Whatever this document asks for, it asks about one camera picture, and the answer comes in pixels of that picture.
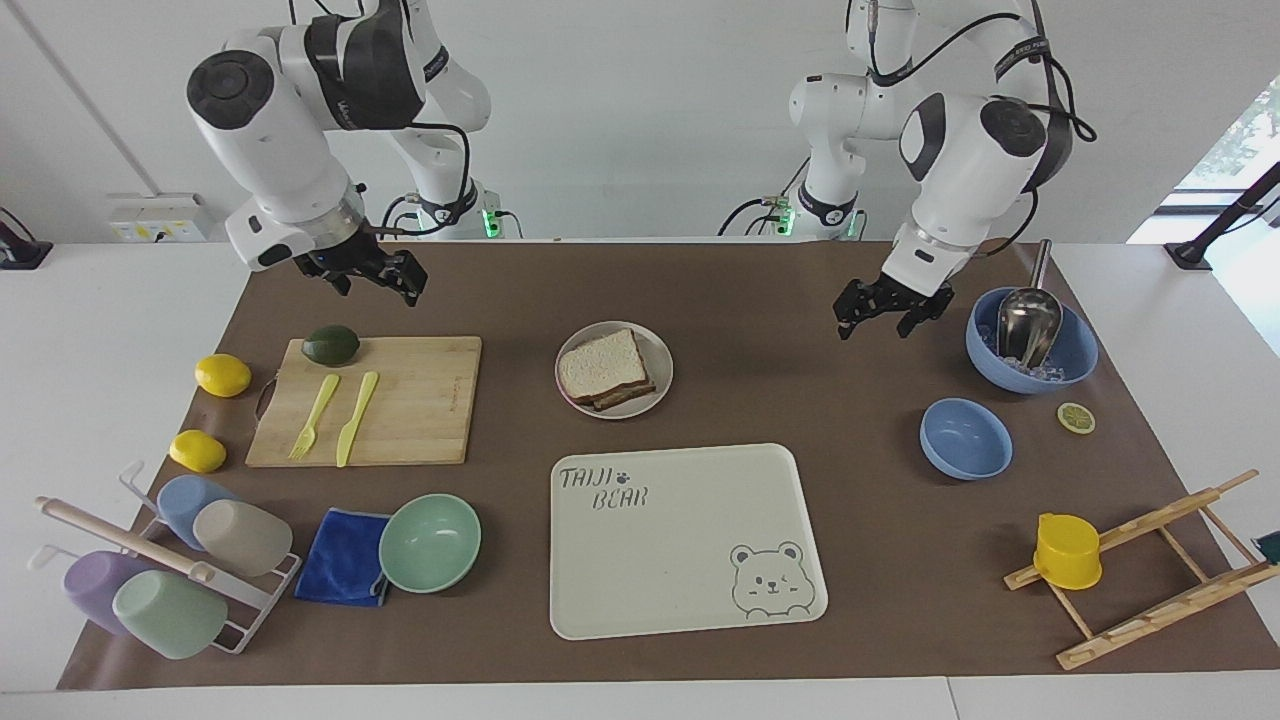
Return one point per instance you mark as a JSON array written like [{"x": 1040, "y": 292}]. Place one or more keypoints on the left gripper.
[{"x": 915, "y": 300}]

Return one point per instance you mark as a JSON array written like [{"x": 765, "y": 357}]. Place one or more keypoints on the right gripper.
[{"x": 345, "y": 258}]

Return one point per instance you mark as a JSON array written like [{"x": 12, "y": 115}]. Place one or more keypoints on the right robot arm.
[{"x": 265, "y": 130}]

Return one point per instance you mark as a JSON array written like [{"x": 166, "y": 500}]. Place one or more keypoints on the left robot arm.
[{"x": 965, "y": 160}]

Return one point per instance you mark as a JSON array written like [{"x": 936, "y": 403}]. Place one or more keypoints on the grey round plate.
[{"x": 655, "y": 355}]

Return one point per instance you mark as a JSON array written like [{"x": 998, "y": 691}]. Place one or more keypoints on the sandwich bottom with filling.
[{"x": 630, "y": 394}]

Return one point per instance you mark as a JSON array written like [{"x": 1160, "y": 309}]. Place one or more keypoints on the dark green avocado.
[{"x": 331, "y": 346}]

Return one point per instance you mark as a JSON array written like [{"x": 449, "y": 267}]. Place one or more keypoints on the wooden cutting board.
[{"x": 420, "y": 410}]

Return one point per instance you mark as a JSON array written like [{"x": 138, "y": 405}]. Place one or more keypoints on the yellow plastic knife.
[{"x": 353, "y": 420}]

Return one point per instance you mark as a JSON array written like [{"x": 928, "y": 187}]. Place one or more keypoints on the metal scoop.
[{"x": 1028, "y": 325}]

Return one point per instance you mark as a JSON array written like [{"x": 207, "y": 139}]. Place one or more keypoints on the small blue bowl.
[{"x": 965, "y": 440}]

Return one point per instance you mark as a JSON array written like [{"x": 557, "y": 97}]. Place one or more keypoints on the yellow plastic fork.
[{"x": 312, "y": 418}]

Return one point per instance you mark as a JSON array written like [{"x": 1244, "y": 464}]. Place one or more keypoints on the yellow lemon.
[
  {"x": 197, "y": 451},
  {"x": 223, "y": 376}
]

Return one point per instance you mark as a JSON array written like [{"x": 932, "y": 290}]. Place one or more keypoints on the large blue bowl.
[{"x": 1078, "y": 350}]

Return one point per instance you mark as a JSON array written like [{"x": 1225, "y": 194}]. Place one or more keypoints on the lemon slice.
[{"x": 1076, "y": 418}]

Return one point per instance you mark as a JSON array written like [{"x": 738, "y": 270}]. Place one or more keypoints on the white bread slice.
[{"x": 600, "y": 367}]

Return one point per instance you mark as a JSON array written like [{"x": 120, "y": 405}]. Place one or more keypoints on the green bowl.
[{"x": 430, "y": 543}]

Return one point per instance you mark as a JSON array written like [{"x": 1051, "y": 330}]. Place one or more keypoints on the blue folded cloth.
[{"x": 340, "y": 560}]

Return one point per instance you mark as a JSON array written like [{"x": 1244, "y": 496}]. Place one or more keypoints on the beige plastic cup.
[{"x": 245, "y": 538}]

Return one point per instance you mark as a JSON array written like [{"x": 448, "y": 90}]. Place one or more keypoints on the blue plastic cup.
[{"x": 185, "y": 505}]

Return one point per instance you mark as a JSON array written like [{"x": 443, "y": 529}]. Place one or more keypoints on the cream tray with bear print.
[{"x": 680, "y": 540}]

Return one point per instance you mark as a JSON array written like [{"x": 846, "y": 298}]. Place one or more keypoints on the black stand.
[
  {"x": 22, "y": 252},
  {"x": 1225, "y": 215}
]

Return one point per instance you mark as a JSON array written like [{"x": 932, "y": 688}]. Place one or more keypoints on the green plastic cup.
[{"x": 172, "y": 615}]

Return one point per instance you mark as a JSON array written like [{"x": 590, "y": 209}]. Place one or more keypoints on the wooden folding rack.
[{"x": 1160, "y": 612}]

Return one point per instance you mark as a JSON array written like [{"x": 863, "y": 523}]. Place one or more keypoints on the purple plastic cup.
[{"x": 95, "y": 590}]

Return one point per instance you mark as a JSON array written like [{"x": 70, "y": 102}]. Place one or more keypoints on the dark green object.
[{"x": 1270, "y": 548}]

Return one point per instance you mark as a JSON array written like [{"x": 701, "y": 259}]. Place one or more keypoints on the white wall socket box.
[{"x": 158, "y": 220}]

